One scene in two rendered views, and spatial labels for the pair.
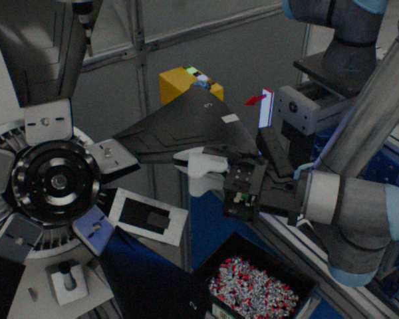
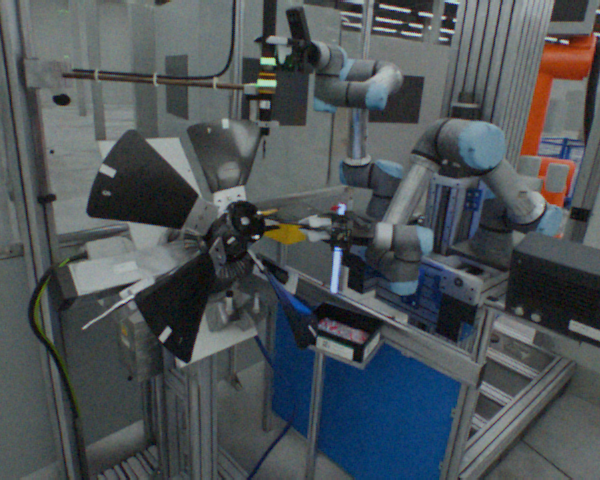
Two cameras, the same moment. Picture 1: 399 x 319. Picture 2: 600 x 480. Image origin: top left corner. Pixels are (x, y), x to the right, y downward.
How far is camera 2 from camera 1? 0.67 m
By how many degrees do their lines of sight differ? 22
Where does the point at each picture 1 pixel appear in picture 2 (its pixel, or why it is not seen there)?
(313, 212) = (381, 239)
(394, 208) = (420, 233)
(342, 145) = (390, 218)
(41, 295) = (202, 329)
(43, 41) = (229, 157)
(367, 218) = (408, 239)
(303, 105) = not seen: hidden behind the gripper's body
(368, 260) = (411, 270)
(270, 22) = (323, 202)
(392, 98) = (412, 189)
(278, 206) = (362, 236)
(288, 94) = not seen: hidden behind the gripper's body
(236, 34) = not seen: hidden behind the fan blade
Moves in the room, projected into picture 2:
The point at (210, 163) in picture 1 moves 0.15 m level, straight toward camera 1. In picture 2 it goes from (322, 222) to (332, 241)
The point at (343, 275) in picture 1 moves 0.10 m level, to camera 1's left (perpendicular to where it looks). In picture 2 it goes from (399, 285) to (364, 286)
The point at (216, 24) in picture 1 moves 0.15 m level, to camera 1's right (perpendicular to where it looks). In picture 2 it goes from (286, 198) to (315, 199)
